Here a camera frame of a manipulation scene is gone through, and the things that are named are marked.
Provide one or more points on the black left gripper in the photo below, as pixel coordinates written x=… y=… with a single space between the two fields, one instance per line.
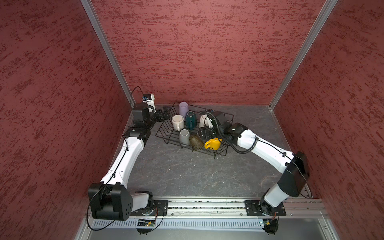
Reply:
x=161 y=117

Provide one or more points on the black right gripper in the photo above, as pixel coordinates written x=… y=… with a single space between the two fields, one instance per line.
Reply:
x=208 y=136

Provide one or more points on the yellow mug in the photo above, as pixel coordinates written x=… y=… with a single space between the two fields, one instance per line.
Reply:
x=213 y=144

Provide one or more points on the olive green glass tumbler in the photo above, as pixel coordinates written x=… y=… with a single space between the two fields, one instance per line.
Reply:
x=195 y=142

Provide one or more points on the white faceted mug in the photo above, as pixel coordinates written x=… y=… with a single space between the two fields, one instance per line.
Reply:
x=205 y=121

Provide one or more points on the white mug red inside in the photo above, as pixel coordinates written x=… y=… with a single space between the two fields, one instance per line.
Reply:
x=178 y=122

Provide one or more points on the white mug green handle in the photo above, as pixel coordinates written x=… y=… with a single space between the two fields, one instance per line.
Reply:
x=191 y=120

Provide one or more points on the white mug grey outside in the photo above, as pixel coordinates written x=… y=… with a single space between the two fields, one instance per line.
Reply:
x=184 y=137

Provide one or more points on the lilac plastic cup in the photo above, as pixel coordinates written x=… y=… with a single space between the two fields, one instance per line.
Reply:
x=183 y=109

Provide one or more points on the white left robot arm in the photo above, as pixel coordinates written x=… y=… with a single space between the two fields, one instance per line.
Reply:
x=110 y=199

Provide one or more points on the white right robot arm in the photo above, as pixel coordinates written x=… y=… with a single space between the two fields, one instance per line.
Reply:
x=293 y=166

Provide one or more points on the left circuit board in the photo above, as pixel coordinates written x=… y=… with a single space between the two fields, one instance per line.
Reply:
x=145 y=226

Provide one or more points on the circuit board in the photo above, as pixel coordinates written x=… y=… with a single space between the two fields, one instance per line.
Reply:
x=270 y=226
x=145 y=226

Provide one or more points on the right circuit board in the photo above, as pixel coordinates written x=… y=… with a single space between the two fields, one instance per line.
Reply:
x=270 y=226

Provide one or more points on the black wire dish rack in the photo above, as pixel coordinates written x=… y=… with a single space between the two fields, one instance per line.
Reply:
x=171 y=136

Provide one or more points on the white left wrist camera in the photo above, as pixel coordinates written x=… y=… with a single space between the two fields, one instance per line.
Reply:
x=149 y=99

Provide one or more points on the aluminium corner post left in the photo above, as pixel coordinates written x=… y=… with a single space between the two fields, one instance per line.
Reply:
x=92 y=15

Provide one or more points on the aluminium corner post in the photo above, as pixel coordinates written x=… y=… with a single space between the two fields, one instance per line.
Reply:
x=317 y=26
x=92 y=15

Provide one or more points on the aluminium front rail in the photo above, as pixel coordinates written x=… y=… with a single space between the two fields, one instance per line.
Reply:
x=191 y=207

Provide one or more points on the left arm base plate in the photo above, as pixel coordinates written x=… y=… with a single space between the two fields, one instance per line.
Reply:
x=160 y=207

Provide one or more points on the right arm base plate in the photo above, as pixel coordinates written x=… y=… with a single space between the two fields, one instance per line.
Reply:
x=255 y=208

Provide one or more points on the aluminium corner post right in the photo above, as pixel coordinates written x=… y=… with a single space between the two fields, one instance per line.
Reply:
x=317 y=26

